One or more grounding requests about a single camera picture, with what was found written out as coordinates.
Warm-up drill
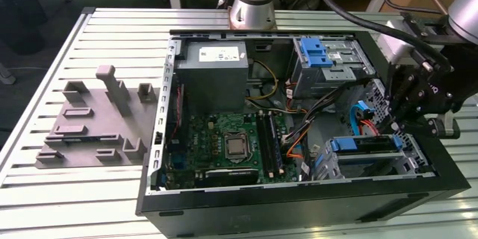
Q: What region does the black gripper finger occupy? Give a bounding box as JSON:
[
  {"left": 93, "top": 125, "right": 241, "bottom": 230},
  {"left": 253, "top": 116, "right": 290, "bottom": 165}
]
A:
[
  {"left": 392, "top": 65, "right": 431, "bottom": 111},
  {"left": 392, "top": 90, "right": 432, "bottom": 139}
]

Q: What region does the metal disk bay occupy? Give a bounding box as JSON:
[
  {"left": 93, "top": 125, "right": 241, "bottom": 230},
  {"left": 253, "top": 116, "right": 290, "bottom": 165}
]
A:
[{"left": 313, "top": 134, "right": 429, "bottom": 180}]

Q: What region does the metal optical drive cage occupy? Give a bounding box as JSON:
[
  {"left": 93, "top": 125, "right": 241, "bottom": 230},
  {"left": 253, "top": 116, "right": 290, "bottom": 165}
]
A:
[{"left": 290, "top": 36, "right": 377, "bottom": 100}]

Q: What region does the wooden cabinet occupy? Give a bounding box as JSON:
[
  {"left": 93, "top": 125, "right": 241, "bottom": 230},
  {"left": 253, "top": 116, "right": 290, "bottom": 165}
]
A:
[{"left": 381, "top": 0, "right": 478, "bottom": 52}]

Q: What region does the blue plastic drive latch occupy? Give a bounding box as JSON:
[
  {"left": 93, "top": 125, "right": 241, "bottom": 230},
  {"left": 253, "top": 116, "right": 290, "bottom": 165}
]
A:
[{"left": 300, "top": 38, "right": 333, "bottom": 68}]

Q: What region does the black RAM slot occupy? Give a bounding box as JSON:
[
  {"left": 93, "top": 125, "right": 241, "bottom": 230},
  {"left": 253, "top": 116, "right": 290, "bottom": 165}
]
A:
[
  {"left": 269, "top": 111, "right": 285, "bottom": 174},
  {"left": 261, "top": 111, "right": 273, "bottom": 175}
]

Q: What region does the silver CPU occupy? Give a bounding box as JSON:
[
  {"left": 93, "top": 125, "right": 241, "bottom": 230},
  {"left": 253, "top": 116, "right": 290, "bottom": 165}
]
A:
[{"left": 225, "top": 137, "right": 249, "bottom": 155}]

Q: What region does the CPU socket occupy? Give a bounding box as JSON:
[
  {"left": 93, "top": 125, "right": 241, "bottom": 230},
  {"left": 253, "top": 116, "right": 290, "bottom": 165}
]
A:
[{"left": 222, "top": 131, "right": 253, "bottom": 164}]

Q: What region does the black open PC case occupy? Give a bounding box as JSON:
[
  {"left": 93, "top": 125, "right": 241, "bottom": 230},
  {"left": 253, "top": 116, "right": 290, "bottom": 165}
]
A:
[{"left": 135, "top": 29, "right": 473, "bottom": 237}]

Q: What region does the black graphics card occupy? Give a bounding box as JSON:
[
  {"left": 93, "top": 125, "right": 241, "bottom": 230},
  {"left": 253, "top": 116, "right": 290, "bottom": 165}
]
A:
[{"left": 204, "top": 167, "right": 260, "bottom": 187}]

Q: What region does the grey power supply unit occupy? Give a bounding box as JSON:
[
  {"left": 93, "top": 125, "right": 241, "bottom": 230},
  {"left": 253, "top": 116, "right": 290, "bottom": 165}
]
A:
[{"left": 176, "top": 40, "right": 250, "bottom": 114}]

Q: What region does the green motherboard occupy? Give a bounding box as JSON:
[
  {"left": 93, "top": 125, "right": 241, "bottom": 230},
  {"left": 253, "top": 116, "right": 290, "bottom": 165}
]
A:
[{"left": 165, "top": 111, "right": 312, "bottom": 188}]

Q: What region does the grey parts rack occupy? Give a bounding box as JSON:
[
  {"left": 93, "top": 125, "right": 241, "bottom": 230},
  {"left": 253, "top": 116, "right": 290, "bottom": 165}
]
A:
[{"left": 34, "top": 64, "right": 162, "bottom": 170}]

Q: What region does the grey chair leg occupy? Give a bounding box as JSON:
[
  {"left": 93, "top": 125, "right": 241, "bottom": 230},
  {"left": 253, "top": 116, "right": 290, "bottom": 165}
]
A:
[{"left": 0, "top": 62, "right": 17, "bottom": 85}]

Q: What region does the red wire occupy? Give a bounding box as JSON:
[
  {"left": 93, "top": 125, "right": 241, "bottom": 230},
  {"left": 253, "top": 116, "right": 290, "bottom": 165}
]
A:
[{"left": 358, "top": 117, "right": 381, "bottom": 137}]

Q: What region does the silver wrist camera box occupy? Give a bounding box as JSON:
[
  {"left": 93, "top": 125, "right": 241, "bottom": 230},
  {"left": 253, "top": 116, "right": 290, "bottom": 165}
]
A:
[{"left": 377, "top": 20, "right": 415, "bottom": 65}]

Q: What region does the blue flat wire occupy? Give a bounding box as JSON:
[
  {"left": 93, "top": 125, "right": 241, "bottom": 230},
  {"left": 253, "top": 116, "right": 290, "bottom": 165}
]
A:
[{"left": 350, "top": 100, "right": 374, "bottom": 139}]

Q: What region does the black wire bundle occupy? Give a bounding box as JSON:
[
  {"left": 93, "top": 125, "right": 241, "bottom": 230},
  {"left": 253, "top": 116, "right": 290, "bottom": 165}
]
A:
[{"left": 284, "top": 78, "right": 374, "bottom": 146}]

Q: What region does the orange wire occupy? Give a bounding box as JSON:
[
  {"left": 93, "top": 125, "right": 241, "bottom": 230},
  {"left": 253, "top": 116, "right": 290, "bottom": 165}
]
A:
[{"left": 286, "top": 140, "right": 305, "bottom": 158}]

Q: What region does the grey white wire bundle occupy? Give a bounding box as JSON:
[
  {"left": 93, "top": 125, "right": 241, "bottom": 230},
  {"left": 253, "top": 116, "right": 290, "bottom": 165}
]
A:
[{"left": 245, "top": 104, "right": 312, "bottom": 115}]

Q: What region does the yellow wire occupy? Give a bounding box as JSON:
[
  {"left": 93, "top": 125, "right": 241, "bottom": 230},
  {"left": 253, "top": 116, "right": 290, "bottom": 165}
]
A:
[{"left": 246, "top": 59, "right": 280, "bottom": 100}]

